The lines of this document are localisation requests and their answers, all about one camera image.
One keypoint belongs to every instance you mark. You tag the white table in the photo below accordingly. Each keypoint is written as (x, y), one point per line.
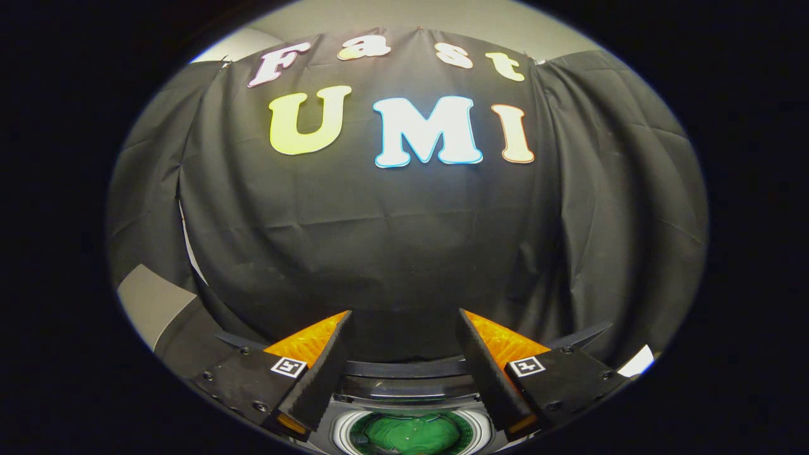
(637, 361)

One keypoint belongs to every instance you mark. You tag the grey washing machine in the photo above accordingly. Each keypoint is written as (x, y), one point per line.
(341, 433)

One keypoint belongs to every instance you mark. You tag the green polo shirt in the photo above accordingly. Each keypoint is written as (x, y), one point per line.
(411, 436)

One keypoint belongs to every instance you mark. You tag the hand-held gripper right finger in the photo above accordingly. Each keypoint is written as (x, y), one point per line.
(486, 379)

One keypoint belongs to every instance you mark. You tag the black backdrop cloth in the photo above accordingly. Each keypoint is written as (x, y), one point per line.
(404, 240)

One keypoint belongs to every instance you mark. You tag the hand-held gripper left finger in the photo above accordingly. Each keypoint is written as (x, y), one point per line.
(322, 373)

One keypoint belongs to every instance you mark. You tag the grey and beige cabinet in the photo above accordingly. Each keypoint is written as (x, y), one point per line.
(155, 300)

